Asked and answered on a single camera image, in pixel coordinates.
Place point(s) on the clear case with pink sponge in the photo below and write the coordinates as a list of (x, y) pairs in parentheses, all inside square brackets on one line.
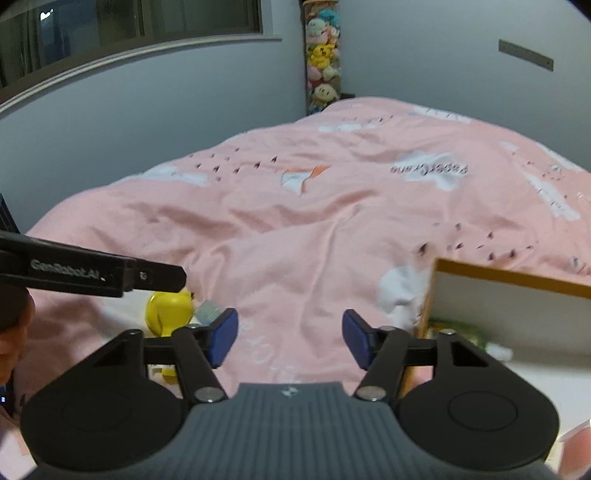
[(575, 461)]

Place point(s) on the stuffed toys column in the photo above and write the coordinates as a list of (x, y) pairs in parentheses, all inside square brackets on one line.
[(322, 35)]

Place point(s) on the person's left hand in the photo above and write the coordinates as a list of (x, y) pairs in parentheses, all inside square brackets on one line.
[(13, 341)]

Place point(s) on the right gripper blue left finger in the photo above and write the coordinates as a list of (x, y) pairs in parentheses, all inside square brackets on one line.
[(221, 335)]

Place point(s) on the pink printed bed quilt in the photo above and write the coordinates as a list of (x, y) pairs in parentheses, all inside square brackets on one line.
[(349, 208)]

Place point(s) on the yellow bulb-shaped bottle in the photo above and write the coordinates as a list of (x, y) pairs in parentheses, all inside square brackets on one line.
[(165, 312)]

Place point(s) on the orange cardboard box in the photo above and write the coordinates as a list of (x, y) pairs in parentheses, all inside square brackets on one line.
[(544, 321)]

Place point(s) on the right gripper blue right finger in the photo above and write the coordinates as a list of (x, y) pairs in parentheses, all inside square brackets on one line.
[(360, 338)]

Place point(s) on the grey white cream jar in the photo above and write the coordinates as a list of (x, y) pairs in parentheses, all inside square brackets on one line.
[(206, 313)]

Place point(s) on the window with dark frame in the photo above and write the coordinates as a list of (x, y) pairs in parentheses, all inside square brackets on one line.
[(46, 43)]

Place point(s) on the grey wall strip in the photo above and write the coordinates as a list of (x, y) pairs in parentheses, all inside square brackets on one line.
[(526, 54)]

